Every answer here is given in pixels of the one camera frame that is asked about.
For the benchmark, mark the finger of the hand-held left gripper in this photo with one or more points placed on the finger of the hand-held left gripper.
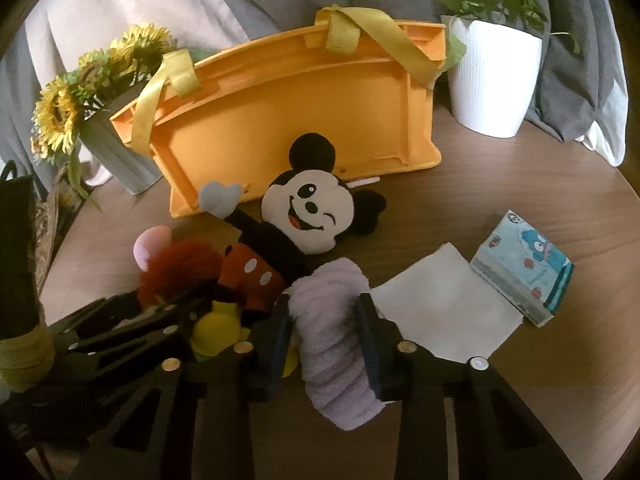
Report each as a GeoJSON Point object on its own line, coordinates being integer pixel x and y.
{"type": "Point", "coordinates": [100, 310]}
{"type": "Point", "coordinates": [150, 332]}

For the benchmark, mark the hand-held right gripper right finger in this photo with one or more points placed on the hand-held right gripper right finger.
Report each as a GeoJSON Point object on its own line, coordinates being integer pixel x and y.
{"type": "Point", "coordinates": [370, 352]}

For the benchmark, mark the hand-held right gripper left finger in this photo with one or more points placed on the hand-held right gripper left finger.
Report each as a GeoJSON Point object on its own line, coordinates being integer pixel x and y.
{"type": "Point", "coordinates": [280, 347]}

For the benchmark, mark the lavender fluffy plush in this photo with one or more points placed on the lavender fluffy plush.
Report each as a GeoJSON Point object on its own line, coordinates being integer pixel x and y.
{"type": "Point", "coordinates": [325, 320]}

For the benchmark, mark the red fluffy plush ball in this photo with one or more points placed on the red fluffy plush ball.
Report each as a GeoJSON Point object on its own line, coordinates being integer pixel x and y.
{"type": "Point", "coordinates": [180, 270]}

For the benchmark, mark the pink plush toy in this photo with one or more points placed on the pink plush toy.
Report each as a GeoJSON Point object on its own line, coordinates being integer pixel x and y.
{"type": "Point", "coordinates": [150, 247]}

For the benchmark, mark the white cloth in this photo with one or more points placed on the white cloth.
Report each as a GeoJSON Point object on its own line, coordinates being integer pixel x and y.
{"type": "Point", "coordinates": [450, 310]}

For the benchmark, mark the cartoon mouse plush toy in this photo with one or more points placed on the cartoon mouse plush toy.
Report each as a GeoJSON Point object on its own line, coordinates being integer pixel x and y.
{"type": "Point", "coordinates": [305, 210]}

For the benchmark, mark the blue printed tissue packet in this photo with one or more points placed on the blue printed tissue packet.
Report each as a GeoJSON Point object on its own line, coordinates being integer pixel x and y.
{"type": "Point", "coordinates": [530, 265]}

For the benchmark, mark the olive yellow cloth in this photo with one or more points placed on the olive yellow cloth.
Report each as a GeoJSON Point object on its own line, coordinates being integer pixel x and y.
{"type": "Point", "coordinates": [22, 360]}

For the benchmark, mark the woven wicker basket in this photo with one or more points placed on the woven wicker basket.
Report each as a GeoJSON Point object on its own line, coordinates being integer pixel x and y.
{"type": "Point", "coordinates": [52, 220]}

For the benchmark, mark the artificial sunflower bouquet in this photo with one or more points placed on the artificial sunflower bouquet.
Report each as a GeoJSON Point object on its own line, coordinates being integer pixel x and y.
{"type": "Point", "coordinates": [65, 110]}

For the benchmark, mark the white ribbed plant pot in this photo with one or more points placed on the white ribbed plant pot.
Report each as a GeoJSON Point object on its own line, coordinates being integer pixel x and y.
{"type": "Point", "coordinates": [492, 80]}

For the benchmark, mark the white curtain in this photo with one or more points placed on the white curtain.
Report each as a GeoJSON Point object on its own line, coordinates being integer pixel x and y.
{"type": "Point", "coordinates": [100, 5]}

